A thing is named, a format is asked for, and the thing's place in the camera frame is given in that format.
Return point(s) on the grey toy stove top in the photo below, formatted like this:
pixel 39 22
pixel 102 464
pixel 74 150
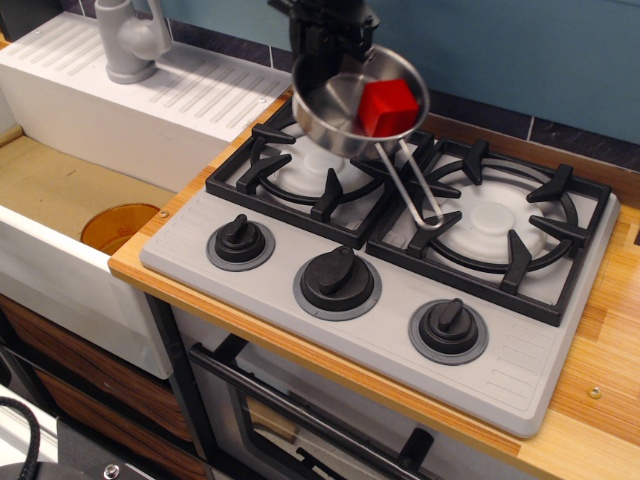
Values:
pixel 509 386

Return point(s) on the black left stove knob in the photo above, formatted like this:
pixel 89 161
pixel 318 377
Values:
pixel 240 245

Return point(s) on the black burner grate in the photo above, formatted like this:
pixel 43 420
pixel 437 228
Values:
pixel 514 233
pixel 280 178

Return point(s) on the orange translucent plate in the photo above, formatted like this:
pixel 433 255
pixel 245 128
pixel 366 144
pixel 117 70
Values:
pixel 109 230

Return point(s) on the black left burner grate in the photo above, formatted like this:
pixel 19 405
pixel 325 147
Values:
pixel 280 178

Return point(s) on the wooden drawer fronts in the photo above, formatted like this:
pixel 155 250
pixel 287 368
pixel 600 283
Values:
pixel 106 397

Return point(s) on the red cube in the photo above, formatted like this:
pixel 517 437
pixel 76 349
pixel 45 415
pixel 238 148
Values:
pixel 387 108

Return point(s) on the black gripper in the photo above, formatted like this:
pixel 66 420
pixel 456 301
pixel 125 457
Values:
pixel 322 32

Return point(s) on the black right burner grate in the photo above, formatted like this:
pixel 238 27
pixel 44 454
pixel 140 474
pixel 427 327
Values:
pixel 514 233

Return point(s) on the black stove knob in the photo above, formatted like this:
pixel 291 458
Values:
pixel 448 332
pixel 240 245
pixel 337 286

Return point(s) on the grey toy faucet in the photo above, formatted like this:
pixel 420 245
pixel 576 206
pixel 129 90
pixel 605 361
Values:
pixel 131 45

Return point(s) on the black middle stove knob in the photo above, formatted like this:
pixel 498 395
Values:
pixel 337 286

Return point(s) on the black right stove knob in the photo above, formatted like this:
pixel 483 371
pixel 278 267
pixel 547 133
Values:
pixel 448 332

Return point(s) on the oven door with handle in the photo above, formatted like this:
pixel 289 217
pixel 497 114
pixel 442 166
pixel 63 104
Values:
pixel 290 423

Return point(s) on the white toy sink unit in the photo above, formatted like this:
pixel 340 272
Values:
pixel 81 144

